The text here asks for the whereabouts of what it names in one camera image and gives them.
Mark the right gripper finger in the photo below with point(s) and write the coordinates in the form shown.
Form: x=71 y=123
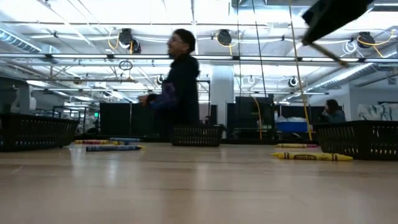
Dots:
x=335 y=15

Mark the black plastic mesh basket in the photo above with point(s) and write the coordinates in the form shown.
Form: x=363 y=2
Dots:
x=357 y=140
x=196 y=137
x=37 y=133

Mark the blue crayon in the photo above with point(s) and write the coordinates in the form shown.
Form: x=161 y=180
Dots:
x=124 y=139
x=112 y=148

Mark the blue plastic bin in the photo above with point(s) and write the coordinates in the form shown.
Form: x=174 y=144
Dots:
x=292 y=127

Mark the person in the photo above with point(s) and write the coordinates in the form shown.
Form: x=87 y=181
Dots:
x=183 y=93
x=334 y=116

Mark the patterned cloth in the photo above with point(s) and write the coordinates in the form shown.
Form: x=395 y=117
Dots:
x=377 y=112

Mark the long ceiling light rail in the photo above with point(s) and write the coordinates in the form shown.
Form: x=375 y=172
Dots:
x=270 y=58

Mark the black aluminium table frame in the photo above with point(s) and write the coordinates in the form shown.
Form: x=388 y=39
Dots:
x=248 y=141

